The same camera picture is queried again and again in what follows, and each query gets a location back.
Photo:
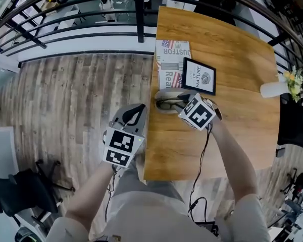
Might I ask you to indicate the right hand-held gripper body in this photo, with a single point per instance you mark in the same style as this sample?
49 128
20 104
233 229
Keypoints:
198 112

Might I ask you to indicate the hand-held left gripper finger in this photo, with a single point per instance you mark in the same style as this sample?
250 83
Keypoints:
123 116
141 118

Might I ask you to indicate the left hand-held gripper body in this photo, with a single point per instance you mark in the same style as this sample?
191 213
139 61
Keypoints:
122 145

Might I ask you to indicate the black eyeglasses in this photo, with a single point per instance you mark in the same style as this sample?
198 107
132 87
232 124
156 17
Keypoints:
166 105

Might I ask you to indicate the grey glasses case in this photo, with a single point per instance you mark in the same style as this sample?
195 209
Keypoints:
166 93

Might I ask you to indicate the person's left forearm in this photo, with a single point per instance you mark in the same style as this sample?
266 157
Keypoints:
91 190

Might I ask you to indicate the person's right forearm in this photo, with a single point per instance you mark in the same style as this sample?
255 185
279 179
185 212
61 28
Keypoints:
232 160

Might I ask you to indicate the black framed leaf picture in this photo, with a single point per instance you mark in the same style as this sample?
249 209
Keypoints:
199 75

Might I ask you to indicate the wooden table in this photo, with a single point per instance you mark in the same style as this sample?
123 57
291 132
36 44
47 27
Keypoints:
217 140

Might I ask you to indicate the person's grey trousers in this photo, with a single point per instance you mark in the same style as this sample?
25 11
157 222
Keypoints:
146 183

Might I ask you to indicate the printed newspaper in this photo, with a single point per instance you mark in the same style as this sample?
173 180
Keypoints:
170 53

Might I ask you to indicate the white vase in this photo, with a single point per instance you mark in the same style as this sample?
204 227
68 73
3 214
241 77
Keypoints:
272 89

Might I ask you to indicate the person's pale shirt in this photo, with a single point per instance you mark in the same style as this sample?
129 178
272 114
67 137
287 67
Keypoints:
154 220

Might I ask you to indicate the black office chair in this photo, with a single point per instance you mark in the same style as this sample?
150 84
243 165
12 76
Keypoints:
295 125
27 190

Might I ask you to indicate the yellow and white flowers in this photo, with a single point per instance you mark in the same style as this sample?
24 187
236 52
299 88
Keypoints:
294 82

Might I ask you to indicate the black metal railing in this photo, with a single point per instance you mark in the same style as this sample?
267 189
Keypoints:
91 14

